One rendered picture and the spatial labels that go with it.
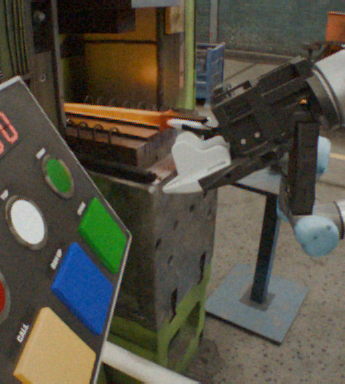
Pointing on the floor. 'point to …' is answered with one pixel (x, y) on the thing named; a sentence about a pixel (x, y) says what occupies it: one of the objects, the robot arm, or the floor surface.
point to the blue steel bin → (209, 69)
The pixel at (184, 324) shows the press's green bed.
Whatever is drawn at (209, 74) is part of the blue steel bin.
